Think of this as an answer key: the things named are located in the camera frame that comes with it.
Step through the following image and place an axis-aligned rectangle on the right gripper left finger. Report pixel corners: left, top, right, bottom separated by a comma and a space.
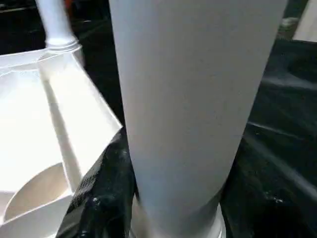
56, 127, 137, 238

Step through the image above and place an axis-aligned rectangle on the black mat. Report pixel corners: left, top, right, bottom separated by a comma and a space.
0, 0, 317, 238

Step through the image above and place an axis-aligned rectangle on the white plastic table leg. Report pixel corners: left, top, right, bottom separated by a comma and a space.
35, 0, 83, 53
108, 0, 289, 238

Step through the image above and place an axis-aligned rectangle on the white plastic table top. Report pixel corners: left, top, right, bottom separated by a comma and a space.
0, 46, 124, 238

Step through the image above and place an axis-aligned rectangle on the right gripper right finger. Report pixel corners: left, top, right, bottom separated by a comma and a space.
220, 149, 310, 238

